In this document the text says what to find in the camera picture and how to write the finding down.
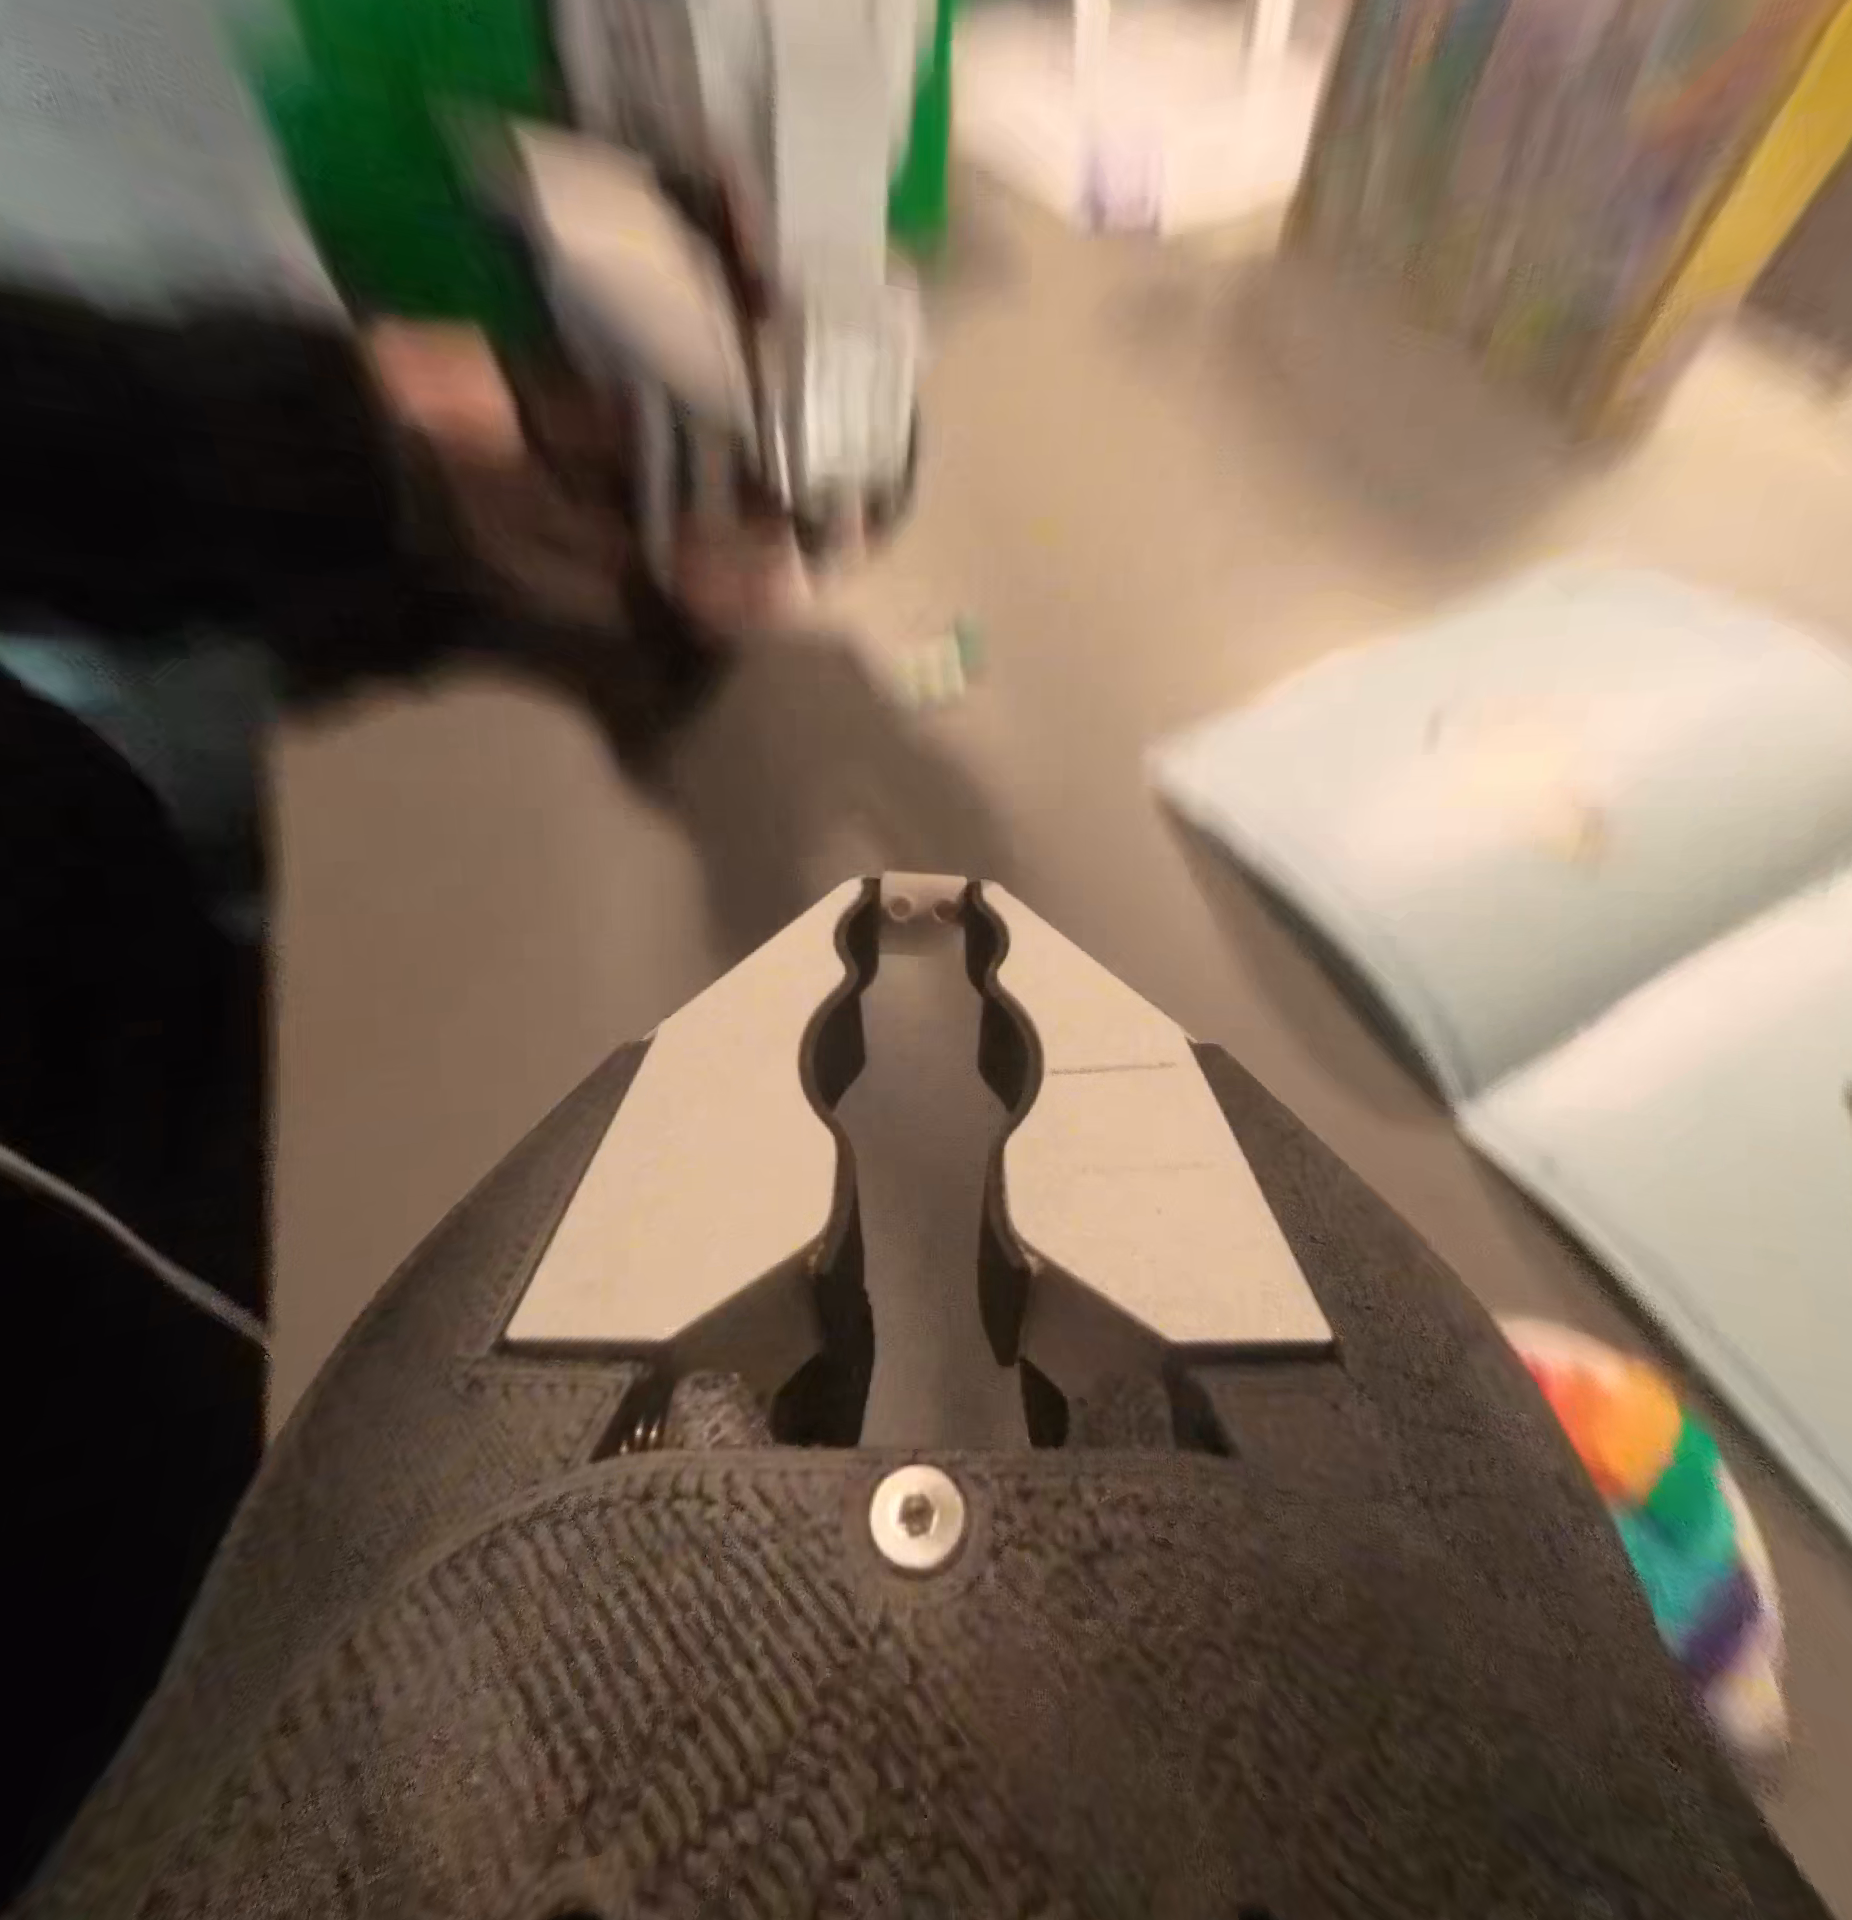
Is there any person's left forearm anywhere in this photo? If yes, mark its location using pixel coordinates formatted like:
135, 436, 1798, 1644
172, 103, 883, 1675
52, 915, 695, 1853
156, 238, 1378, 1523
0, 263, 448, 730

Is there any green plastic bin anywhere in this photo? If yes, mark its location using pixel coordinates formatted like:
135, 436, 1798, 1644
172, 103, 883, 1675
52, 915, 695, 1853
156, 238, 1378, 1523
252, 0, 962, 356

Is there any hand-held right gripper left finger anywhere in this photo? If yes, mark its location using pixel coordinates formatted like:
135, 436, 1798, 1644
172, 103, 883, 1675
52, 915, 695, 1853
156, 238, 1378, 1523
502, 875, 886, 1370

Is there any small green white lego piece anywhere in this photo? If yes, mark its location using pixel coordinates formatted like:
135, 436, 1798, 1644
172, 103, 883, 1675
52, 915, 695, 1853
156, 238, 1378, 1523
893, 613, 991, 710

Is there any person's dark clothing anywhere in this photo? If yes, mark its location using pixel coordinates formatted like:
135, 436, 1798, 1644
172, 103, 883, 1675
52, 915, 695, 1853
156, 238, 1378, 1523
0, 645, 278, 1920

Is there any yellow lego box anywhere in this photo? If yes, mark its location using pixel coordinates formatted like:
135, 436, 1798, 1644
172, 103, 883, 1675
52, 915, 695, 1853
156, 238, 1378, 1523
1284, 0, 1852, 440

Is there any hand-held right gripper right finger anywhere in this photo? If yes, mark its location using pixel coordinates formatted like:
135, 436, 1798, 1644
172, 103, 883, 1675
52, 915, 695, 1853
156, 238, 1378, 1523
963, 877, 1336, 1370

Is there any open pale blue instruction booklet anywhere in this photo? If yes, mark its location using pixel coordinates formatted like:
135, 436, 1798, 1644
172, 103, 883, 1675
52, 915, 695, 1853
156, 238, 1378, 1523
1149, 562, 1852, 1586

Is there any rainbow lego build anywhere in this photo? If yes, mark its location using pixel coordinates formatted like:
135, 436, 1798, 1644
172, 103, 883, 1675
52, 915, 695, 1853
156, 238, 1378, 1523
1509, 1317, 1795, 1759

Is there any person's left hand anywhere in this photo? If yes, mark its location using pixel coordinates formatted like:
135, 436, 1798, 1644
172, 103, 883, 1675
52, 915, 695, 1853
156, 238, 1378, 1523
365, 322, 815, 661

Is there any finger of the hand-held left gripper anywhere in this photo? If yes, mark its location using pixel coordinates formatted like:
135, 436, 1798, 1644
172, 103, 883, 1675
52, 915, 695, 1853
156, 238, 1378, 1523
768, 224, 928, 552

